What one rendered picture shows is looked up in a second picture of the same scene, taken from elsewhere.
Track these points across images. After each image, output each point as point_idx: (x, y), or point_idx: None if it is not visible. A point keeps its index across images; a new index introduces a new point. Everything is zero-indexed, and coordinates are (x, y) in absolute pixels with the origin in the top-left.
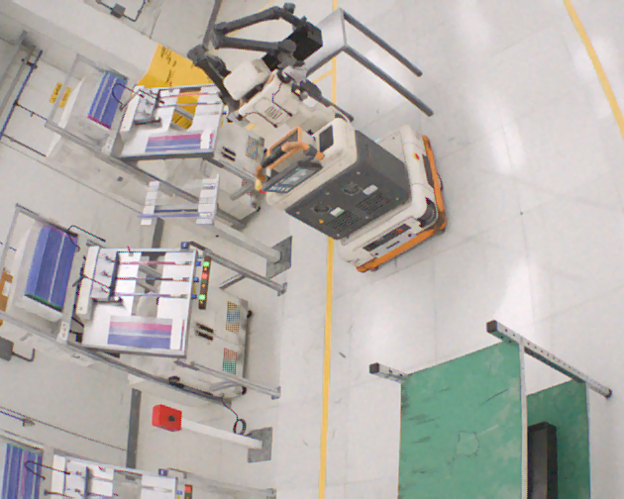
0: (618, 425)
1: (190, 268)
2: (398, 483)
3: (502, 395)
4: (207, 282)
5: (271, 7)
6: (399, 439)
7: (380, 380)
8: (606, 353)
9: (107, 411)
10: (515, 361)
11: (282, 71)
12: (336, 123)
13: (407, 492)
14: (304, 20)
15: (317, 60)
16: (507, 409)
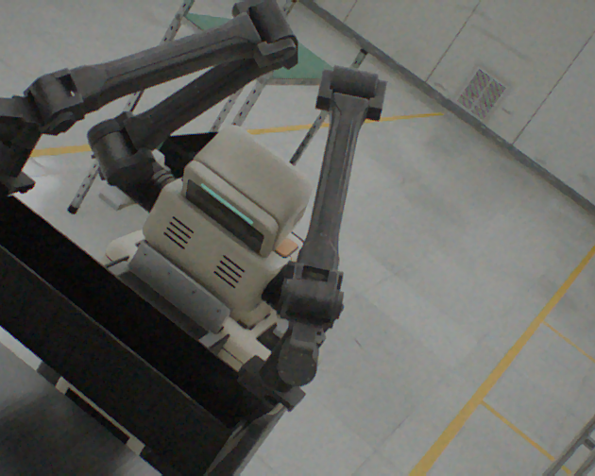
0: (87, 201)
1: None
2: (305, 78)
3: (212, 23)
4: None
5: (58, 71)
6: (290, 79)
7: (268, 462)
8: (42, 214)
9: None
10: (191, 14)
11: (163, 158)
12: (127, 237)
13: (301, 73)
14: None
15: None
16: (213, 21)
